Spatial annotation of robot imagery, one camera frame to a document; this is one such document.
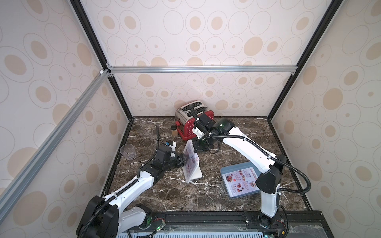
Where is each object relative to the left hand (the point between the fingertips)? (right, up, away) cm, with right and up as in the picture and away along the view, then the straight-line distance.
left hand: (189, 157), depth 82 cm
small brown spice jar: (-11, +16, +19) cm, 27 cm away
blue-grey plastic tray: (+29, -7, +7) cm, 31 cm away
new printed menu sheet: (+30, -15, +5) cm, 34 cm away
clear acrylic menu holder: (+5, -11, +8) cm, 15 cm away
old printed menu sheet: (+2, -2, -4) cm, 5 cm away
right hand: (+5, +6, -5) cm, 9 cm away
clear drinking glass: (-41, +2, +15) cm, 44 cm away
